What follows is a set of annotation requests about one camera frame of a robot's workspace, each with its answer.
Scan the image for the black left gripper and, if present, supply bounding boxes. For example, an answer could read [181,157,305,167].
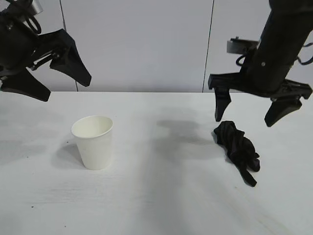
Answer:
[0,9,92,102]

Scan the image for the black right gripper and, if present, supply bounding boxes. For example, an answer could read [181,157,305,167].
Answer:
[207,40,313,128]

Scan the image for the black cloth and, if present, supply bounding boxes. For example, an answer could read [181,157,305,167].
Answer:
[213,120,261,188]

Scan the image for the white paper cup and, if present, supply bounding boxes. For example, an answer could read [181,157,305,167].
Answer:
[71,116,114,171]

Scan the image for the black right camera cable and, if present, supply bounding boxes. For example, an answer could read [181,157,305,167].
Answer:
[235,53,250,67]

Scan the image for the black camera cable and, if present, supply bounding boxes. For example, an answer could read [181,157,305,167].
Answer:
[235,53,250,67]
[24,14,41,34]

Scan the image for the black left camera cable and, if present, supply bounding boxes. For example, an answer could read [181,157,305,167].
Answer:
[24,14,41,34]

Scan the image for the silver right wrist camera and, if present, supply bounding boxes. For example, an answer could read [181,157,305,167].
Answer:
[226,36,260,55]

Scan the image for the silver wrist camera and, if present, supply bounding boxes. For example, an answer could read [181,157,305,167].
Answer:
[30,0,44,14]
[226,36,260,55]

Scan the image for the dark right arm cable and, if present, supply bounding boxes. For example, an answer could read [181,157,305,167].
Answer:
[296,42,313,66]

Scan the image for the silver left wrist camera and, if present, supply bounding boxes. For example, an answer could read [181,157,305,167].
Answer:
[30,0,44,14]

